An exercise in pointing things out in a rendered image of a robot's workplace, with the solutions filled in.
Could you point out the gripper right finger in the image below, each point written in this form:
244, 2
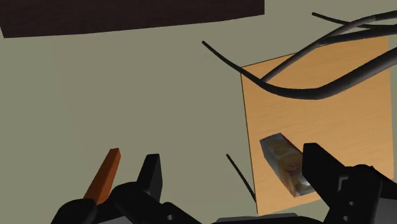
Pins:
356, 192

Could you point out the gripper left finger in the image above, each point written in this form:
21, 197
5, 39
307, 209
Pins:
149, 198

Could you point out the orange brown wooden bar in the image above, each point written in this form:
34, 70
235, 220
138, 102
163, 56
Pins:
105, 176

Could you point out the pale food box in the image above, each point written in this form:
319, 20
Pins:
282, 158

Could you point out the wooden table with black frame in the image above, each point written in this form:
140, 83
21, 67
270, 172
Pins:
328, 127

